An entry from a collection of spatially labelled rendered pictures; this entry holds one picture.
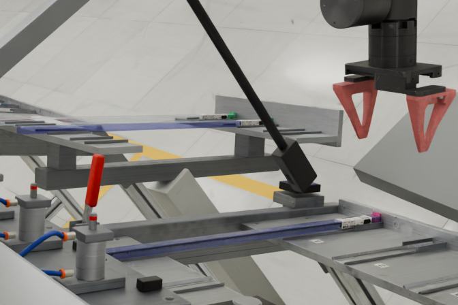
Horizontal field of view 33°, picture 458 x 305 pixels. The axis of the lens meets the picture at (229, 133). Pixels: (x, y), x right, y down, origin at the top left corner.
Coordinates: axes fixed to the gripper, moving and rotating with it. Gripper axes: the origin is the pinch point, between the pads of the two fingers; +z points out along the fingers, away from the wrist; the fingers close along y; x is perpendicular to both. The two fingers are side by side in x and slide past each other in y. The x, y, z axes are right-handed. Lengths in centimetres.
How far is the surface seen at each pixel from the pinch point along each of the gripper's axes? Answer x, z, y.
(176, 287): -32.5, 9.7, 0.3
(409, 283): -7.9, 13.6, 9.7
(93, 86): 104, 41, -289
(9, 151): -13, 17, -95
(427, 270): -1.8, 14.6, 7.3
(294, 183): -28.9, -3.7, 14.6
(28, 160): 18, 39, -166
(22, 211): -47.7, -2.3, 1.0
